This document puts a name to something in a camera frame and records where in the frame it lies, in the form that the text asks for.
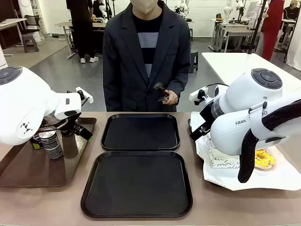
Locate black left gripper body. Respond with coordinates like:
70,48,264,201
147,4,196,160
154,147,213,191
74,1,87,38
60,113,83,137

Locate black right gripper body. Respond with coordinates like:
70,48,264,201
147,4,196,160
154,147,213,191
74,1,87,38
198,104,214,133

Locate dark brown serving tongs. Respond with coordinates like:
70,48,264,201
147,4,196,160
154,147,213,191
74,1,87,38
153,82,171,103

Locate person's left forearm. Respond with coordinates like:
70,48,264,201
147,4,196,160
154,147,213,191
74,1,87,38
168,69,190,99

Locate person's left hand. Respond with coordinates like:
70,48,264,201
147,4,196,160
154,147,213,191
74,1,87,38
164,90,180,105

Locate black square tray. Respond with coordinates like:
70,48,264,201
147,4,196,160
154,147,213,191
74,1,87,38
101,113,181,152
80,151,194,218

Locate white table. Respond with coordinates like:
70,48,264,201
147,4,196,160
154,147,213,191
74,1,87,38
201,52,301,94

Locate dark stool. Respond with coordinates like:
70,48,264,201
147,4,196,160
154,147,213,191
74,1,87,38
190,49,199,73

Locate yellow sprinkled donut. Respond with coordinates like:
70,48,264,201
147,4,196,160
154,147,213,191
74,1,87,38
254,149,276,170

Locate person in dark blazer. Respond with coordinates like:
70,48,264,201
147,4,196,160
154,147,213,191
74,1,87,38
103,0,191,113

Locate white paper sheet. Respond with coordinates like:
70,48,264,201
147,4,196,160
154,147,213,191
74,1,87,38
190,111,301,192

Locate grey plastic stool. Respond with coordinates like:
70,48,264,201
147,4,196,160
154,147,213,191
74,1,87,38
22,33,40,53

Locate person in black clothes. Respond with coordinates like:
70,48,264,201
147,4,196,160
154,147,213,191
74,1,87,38
65,0,100,64

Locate grey background work table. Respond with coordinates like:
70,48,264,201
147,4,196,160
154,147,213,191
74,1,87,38
55,21,105,60

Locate black tripod pole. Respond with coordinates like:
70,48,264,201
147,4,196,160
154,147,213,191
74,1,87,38
247,0,269,55

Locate black chair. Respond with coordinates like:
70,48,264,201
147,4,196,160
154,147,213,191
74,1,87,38
23,14,41,36

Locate person in red dress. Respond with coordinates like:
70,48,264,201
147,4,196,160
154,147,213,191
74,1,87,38
260,0,285,62

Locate wooden desk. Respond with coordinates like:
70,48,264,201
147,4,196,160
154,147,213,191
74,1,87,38
0,18,28,57

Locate seated person with cap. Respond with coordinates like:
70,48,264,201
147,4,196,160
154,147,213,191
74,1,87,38
280,0,301,45

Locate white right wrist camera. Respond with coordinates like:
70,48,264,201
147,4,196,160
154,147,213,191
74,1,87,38
189,86,209,105

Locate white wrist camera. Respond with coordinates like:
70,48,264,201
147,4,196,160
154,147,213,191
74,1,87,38
189,86,209,105
75,87,94,105

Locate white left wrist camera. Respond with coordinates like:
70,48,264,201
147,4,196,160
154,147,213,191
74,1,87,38
75,87,94,105

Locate black cable sleeve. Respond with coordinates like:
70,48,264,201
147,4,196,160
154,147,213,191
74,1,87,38
238,98,301,184

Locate brown tray with handles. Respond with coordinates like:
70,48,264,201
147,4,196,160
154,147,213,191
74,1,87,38
0,117,98,188

